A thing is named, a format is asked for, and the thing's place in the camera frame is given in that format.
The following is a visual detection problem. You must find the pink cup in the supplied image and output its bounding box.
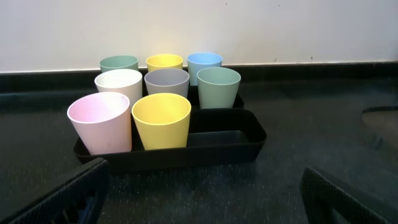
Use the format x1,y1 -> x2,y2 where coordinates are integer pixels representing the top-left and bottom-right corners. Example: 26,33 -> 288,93
67,91 -> 132,156

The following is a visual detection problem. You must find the steel sink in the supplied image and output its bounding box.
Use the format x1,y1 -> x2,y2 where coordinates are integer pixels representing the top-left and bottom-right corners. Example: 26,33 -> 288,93
361,106 -> 398,150

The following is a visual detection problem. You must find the white cup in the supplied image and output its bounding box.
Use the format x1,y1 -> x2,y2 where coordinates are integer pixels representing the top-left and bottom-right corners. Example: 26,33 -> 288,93
94,68 -> 144,110

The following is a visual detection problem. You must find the black tray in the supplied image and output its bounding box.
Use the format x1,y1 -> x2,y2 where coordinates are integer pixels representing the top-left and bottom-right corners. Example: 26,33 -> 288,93
73,83 -> 267,174

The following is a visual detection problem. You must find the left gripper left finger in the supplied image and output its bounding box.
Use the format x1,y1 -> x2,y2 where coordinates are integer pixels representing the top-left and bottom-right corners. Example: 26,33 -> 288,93
0,157 -> 110,224

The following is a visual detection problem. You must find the yellow cup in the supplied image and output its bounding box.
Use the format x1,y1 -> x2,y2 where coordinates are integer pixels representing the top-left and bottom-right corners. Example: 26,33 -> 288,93
131,92 -> 192,151
146,54 -> 184,73

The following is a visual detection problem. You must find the green cup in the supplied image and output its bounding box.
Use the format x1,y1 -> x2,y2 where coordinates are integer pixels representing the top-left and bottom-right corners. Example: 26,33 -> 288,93
197,67 -> 242,110
99,55 -> 139,74

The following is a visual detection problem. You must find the blue cup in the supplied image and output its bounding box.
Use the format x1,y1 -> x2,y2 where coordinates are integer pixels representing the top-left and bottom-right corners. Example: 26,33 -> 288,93
187,52 -> 224,86

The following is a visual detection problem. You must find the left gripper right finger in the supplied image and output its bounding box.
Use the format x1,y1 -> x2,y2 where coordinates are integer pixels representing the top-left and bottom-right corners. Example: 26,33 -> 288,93
300,167 -> 398,224

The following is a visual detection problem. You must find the grey cup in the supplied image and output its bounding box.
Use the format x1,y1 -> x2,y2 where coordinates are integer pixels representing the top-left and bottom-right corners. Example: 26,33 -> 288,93
144,68 -> 190,99

